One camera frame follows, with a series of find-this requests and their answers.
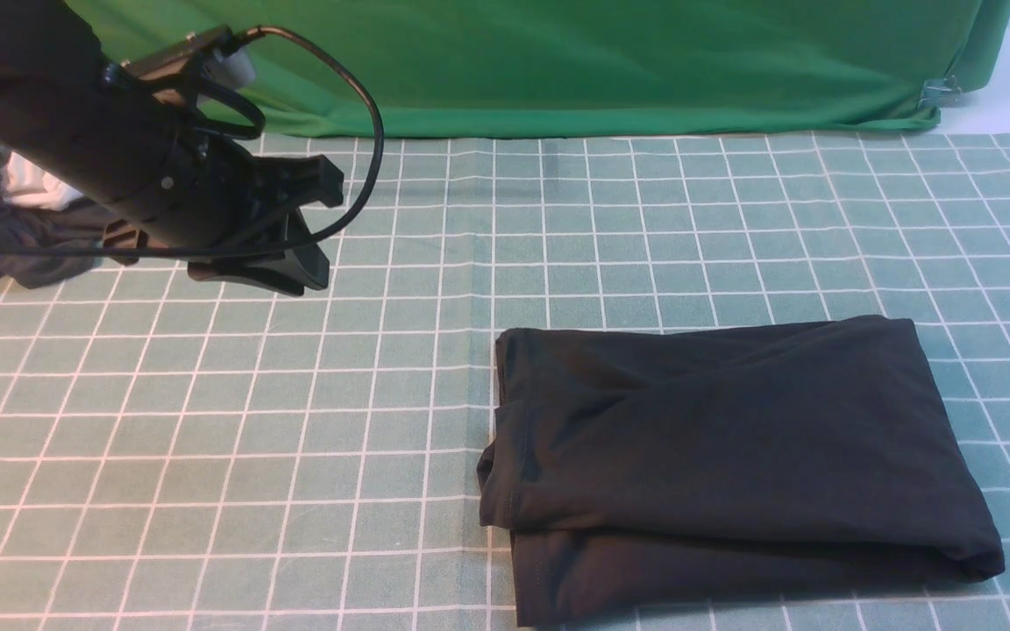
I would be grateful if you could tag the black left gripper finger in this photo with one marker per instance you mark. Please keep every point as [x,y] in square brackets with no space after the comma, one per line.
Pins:
[295,181]
[291,272]

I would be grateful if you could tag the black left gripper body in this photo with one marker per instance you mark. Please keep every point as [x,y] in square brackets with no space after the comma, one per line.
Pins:
[162,152]

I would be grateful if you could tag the dark gray long-sleeved shirt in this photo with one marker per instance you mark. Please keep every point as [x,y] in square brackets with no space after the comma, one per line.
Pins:
[637,469]

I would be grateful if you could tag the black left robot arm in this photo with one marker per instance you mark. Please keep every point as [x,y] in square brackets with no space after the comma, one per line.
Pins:
[37,39]

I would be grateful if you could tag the crumpled white cloth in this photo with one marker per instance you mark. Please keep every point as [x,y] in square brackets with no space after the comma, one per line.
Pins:
[29,186]

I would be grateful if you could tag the green backdrop cloth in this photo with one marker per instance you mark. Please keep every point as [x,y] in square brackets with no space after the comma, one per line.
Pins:
[552,69]

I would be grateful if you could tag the teal grid-pattern tablecloth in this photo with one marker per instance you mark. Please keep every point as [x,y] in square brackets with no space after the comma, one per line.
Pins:
[186,456]

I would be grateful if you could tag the metal binder clip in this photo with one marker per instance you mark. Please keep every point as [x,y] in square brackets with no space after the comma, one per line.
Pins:
[941,92]

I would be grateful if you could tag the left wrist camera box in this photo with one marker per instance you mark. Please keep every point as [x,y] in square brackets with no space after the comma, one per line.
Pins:
[216,54]

